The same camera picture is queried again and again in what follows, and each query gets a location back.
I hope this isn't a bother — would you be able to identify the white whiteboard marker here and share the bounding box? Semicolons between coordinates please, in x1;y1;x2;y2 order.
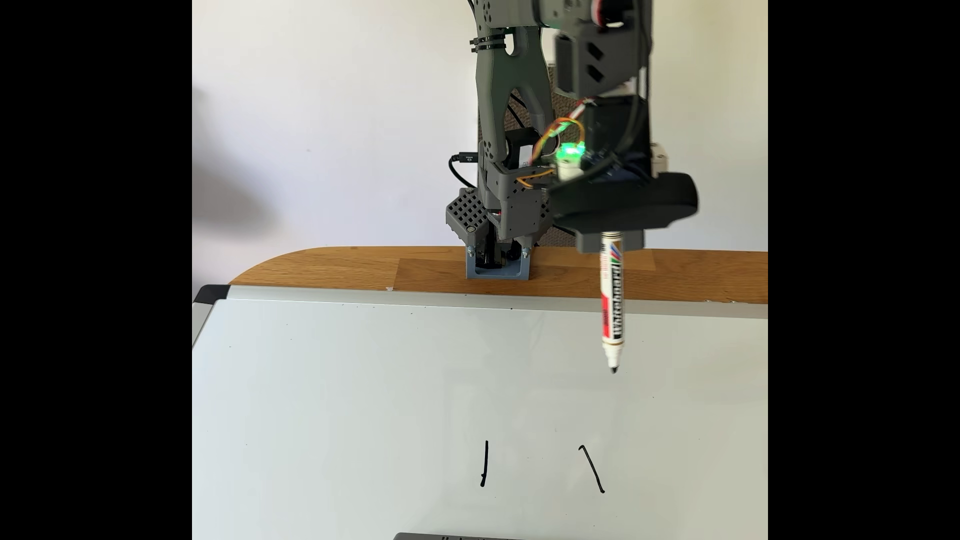
600;231;626;375

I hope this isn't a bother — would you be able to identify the brown corrugated cardboard panel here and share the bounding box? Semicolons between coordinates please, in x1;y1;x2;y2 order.
510;63;594;249

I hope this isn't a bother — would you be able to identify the grey marker holder block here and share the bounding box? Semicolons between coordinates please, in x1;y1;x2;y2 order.
394;532;526;540

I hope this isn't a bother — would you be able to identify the black USB cable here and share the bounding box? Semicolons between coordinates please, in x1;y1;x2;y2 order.
450;152;480;189

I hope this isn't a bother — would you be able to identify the whiteboard with silver frame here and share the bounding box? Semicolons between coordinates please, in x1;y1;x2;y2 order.
192;285;769;540

